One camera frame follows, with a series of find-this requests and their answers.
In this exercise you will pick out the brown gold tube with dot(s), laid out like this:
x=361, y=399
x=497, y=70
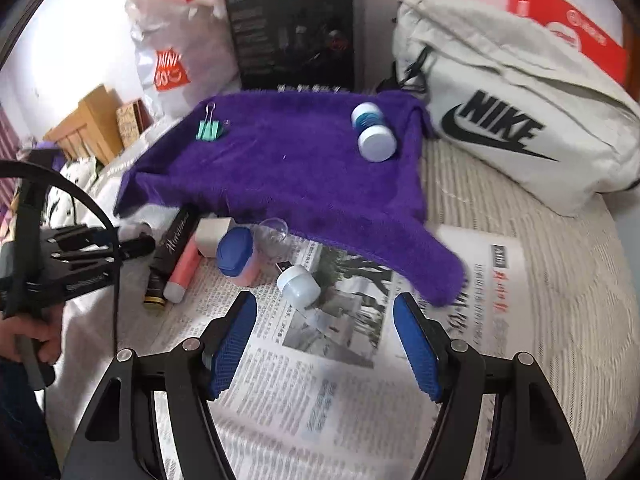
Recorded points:
x=155, y=295

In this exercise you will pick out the person's left hand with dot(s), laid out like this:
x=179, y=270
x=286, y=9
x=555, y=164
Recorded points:
x=32, y=332

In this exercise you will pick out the clear plastic cap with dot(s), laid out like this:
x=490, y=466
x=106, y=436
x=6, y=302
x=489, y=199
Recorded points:
x=272, y=237

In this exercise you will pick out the blue white capped bottle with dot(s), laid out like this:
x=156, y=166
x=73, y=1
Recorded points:
x=372, y=135

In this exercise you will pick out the red paper bag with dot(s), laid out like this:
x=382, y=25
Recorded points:
x=575, y=30

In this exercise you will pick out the pink tube grey cap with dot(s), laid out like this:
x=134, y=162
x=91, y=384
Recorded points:
x=182, y=270

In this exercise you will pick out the small white jar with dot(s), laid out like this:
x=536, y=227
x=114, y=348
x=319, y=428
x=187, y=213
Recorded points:
x=300, y=287

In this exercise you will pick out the grey waist bag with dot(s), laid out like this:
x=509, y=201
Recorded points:
x=500, y=70

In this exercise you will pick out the white tape roll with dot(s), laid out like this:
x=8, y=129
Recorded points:
x=212, y=235

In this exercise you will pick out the wooden furniture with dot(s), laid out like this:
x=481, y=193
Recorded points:
x=95, y=120

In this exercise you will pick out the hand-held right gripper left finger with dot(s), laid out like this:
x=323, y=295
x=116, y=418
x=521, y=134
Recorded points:
x=235, y=345

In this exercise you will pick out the black headset box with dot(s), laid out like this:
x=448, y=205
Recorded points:
x=290, y=30

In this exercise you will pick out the blue lid pink jar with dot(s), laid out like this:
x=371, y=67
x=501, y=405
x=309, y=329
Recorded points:
x=235, y=252

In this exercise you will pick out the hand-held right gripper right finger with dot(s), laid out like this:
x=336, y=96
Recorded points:
x=415, y=350

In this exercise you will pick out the purple fluffy towel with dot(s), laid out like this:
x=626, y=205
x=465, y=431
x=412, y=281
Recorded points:
x=310, y=175

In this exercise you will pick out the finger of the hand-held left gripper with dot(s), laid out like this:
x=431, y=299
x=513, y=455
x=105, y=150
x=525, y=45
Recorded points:
x=137, y=248

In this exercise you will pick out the white patterned cloth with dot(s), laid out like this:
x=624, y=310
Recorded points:
x=82, y=172

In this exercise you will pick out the white plastic bag red logo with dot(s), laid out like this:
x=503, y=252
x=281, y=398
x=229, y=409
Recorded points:
x=170, y=40

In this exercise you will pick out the person's leg in dark jeans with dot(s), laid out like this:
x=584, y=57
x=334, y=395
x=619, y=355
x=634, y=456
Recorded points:
x=20, y=435

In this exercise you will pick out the patterned brown box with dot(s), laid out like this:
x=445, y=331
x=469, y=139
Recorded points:
x=127, y=122

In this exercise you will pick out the newspaper sheet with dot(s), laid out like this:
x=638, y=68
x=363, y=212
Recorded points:
x=320, y=410

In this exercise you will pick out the green binder clip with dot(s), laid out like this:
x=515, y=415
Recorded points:
x=210, y=130

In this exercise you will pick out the black script tube case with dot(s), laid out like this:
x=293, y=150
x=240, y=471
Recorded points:
x=175, y=240

